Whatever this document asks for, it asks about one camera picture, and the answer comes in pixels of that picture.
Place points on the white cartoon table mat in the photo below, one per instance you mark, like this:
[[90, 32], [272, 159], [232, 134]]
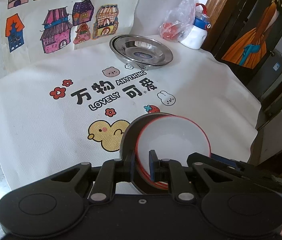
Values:
[[75, 107]]

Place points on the deep steel bowl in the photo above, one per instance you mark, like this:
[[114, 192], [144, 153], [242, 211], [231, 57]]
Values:
[[128, 144]]

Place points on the clear plastic bag red contents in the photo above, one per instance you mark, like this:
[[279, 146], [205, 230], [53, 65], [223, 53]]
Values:
[[178, 21]]

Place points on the white ceramic bowl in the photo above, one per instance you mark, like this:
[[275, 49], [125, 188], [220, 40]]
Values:
[[172, 137], [145, 175]]

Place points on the wooden door frame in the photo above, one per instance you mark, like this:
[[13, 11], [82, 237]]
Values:
[[219, 12]]

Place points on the coloured houses drawing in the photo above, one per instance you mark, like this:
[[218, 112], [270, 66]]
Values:
[[35, 30]]

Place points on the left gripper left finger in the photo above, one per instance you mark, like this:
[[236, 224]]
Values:
[[108, 175]]

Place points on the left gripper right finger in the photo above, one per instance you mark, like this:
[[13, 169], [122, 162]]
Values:
[[172, 172]]

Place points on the orange dress woman painting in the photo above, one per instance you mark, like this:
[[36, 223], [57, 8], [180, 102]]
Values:
[[258, 34]]

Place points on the white blue water bottle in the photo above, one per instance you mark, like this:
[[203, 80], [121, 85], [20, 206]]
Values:
[[199, 31]]

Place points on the steel plate with sticker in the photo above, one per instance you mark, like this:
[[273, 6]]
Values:
[[143, 48]]

